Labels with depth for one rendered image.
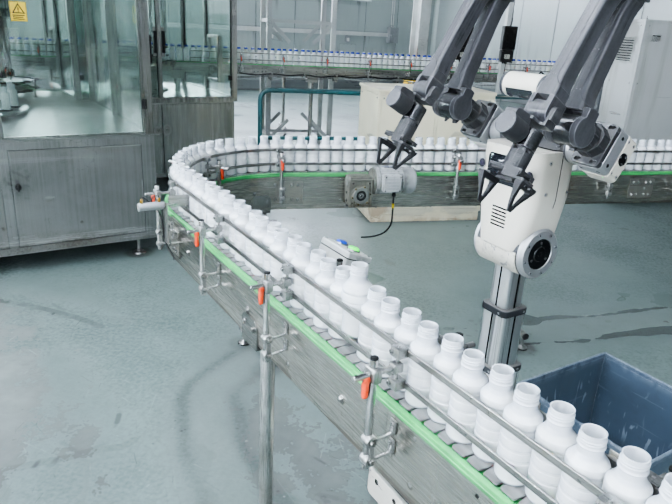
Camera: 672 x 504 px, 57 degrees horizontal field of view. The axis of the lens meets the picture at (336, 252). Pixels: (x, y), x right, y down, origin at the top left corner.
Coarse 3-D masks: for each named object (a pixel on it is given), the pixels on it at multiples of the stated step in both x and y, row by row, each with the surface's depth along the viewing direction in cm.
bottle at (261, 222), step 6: (258, 216) 171; (264, 216) 171; (258, 222) 169; (264, 222) 169; (258, 228) 169; (264, 228) 169; (252, 234) 170; (258, 234) 169; (264, 234) 169; (258, 240) 169; (252, 246) 171; (252, 252) 172; (258, 252) 170; (252, 258) 172; (258, 258) 171; (258, 264) 171; (252, 270) 173; (258, 270) 172
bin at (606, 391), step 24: (600, 360) 152; (552, 384) 144; (576, 384) 149; (600, 384) 154; (624, 384) 148; (648, 384) 143; (576, 408) 153; (600, 408) 155; (624, 408) 149; (648, 408) 144; (576, 432) 125; (624, 432) 150; (648, 432) 145
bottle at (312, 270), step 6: (312, 252) 148; (318, 252) 149; (324, 252) 148; (312, 258) 146; (318, 258) 146; (312, 264) 147; (318, 264) 146; (306, 270) 147; (312, 270) 146; (318, 270) 146; (312, 276) 146; (306, 282) 148; (306, 288) 148; (312, 288) 147; (306, 294) 149; (312, 294) 148; (306, 300) 149; (312, 300) 148; (312, 306) 149; (306, 312) 150
